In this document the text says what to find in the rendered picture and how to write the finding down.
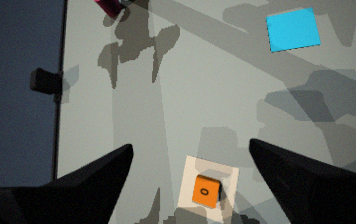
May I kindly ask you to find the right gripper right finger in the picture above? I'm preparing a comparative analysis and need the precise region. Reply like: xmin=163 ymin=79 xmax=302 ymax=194
xmin=249 ymin=138 xmax=356 ymax=224

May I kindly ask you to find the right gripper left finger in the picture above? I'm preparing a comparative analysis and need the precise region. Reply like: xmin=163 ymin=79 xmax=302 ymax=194
xmin=0 ymin=144 xmax=134 ymax=224

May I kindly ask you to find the orange block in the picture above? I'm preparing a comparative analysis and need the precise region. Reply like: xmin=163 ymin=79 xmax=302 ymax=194
xmin=192 ymin=174 xmax=220 ymax=208

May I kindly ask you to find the cyan rectangle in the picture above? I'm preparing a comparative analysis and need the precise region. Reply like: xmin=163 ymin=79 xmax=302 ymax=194
xmin=266 ymin=8 xmax=320 ymax=52

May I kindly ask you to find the beige square pad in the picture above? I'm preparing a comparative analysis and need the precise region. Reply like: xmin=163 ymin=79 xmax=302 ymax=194
xmin=177 ymin=155 xmax=239 ymax=224

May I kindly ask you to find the pink-red cylinder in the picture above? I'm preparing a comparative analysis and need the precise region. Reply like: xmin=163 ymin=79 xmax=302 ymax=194
xmin=94 ymin=0 xmax=122 ymax=17

